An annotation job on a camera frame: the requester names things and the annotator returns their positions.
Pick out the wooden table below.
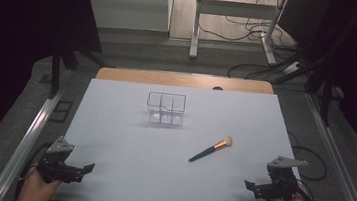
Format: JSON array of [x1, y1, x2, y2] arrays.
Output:
[[95, 63, 276, 98]]

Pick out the white power strip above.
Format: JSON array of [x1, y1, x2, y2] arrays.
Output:
[[282, 59, 303, 77]]

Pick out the white desk frame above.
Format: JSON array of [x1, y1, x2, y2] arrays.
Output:
[[188, 0, 290, 69]]

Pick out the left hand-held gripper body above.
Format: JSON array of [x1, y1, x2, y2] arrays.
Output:
[[36, 133, 89, 187]]

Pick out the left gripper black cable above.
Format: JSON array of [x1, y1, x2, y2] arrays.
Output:
[[14, 139, 53, 201]]

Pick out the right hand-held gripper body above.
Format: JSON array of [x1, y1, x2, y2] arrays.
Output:
[[252, 153, 309, 201]]

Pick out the black metal stand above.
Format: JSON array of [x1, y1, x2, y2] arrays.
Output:
[[47, 39, 81, 102], [300, 60, 340, 128]]

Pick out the clear plastic organizer box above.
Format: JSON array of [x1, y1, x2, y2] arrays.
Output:
[[144, 90, 188, 127]]

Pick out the person's left hand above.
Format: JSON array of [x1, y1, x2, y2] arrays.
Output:
[[16, 165, 64, 201]]

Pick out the black looped cable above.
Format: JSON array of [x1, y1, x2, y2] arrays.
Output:
[[282, 130, 332, 183]]

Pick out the makeup brush with dark handle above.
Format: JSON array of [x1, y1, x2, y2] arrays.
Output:
[[187, 131, 234, 167]]

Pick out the black floor cables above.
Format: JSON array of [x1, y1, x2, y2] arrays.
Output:
[[191, 0, 316, 87]]

